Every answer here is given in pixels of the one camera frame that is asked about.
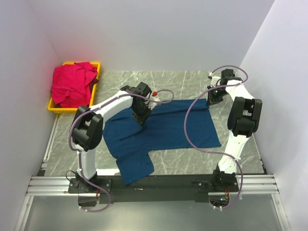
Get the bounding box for pink t shirt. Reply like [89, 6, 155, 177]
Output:
[51, 61, 100, 108]

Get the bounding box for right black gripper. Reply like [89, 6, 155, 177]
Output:
[206, 86, 228, 107]

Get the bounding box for black base beam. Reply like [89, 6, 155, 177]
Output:
[67, 175, 240, 205]

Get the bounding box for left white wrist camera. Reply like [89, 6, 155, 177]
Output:
[149, 91, 160, 103]

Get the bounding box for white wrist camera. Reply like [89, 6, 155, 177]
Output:
[149, 91, 160, 103]
[208, 72, 221, 88]

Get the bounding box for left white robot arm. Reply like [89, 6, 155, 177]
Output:
[69, 82, 157, 193]

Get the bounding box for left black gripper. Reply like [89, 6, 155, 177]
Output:
[132, 102, 154, 128]

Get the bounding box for blue t shirt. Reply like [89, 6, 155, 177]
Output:
[103, 99, 221, 185]

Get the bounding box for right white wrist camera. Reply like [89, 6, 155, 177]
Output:
[208, 72, 221, 88]

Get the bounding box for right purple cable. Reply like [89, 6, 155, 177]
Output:
[183, 64, 249, 210]

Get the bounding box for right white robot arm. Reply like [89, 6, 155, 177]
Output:
[206, 69, 262, 192]

